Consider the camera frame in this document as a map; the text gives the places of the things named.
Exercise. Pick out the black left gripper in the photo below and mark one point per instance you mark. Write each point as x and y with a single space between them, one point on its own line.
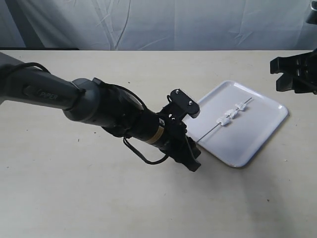
182 148

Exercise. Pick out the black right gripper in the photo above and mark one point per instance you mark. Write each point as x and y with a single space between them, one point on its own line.
303 65

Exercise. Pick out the thin metal skewer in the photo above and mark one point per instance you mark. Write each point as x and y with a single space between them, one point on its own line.
247 101

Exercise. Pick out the white marshmallow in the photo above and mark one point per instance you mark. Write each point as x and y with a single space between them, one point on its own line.
231 113
241 106
223 121

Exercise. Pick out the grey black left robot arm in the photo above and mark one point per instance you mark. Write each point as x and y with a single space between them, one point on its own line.
116 109

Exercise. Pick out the white plastic tray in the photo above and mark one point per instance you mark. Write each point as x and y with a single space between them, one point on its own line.
236 143

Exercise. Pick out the grey-blue backdrop curtain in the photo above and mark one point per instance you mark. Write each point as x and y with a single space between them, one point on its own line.
157 25

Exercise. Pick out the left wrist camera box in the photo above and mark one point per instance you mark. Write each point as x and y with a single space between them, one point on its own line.
183 105

